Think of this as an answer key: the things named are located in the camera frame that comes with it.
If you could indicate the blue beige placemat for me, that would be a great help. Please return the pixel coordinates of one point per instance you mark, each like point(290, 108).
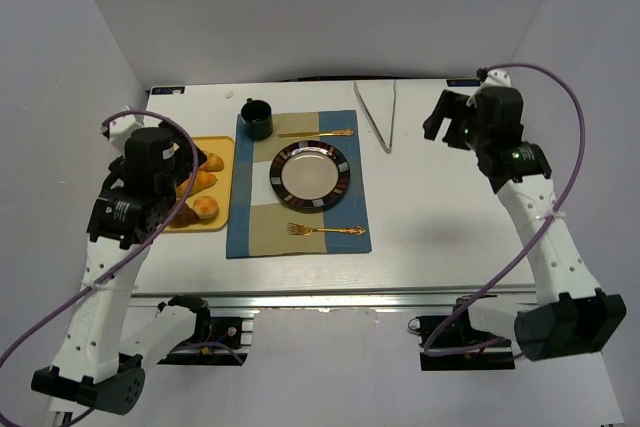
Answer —
point(258, 220)

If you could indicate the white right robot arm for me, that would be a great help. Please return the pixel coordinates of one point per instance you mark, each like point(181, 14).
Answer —
point(545, 300)

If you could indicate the left blue logo sticker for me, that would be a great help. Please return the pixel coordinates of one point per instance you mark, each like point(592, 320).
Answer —
point(167, 90)

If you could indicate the round bread bun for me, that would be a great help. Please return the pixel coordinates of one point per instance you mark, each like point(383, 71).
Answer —
point(205, 207)

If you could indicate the striped orange croissant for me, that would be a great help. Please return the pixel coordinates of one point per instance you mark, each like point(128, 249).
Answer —
point(203, 180)

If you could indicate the blue logo sticker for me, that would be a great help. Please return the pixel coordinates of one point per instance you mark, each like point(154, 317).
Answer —
point(463, 82)
point(167, 90)

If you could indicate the brown chocolate croissant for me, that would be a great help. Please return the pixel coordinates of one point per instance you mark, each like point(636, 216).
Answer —
point(185, 217)

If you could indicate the gold knife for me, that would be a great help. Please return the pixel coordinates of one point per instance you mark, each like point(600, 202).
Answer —
point(309, 134)

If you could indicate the gold fork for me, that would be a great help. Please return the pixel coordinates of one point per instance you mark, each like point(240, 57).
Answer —
point(304, 230)

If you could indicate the metal tongs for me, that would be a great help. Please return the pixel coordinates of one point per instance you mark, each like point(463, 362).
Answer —
point(377, 100)

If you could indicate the dark rimmed ceramic plate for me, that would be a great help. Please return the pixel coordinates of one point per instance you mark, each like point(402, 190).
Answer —
point(310, 175)

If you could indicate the yellow plastic tray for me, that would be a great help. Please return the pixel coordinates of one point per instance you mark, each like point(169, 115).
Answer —
point(222, 146)

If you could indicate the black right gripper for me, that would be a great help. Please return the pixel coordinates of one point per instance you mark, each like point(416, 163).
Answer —
point(445, 117)

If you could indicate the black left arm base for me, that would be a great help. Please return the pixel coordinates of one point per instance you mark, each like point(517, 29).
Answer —
point(228, 345)

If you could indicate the dark green mug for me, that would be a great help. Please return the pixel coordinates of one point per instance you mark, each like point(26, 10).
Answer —
point(256, 116)

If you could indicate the right blue logo sticker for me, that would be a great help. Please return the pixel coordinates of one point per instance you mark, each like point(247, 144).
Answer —
point(463, 82)

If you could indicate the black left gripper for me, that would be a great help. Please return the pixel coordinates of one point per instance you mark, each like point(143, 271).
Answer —
point(187, 158)

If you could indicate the striped bread roll far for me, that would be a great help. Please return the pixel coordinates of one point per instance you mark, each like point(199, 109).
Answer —
point(213, 163)

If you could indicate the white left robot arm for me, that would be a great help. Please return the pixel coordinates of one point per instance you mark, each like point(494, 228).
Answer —
point(95, 367)

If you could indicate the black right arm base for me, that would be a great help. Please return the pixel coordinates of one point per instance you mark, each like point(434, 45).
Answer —
point(460, 334)

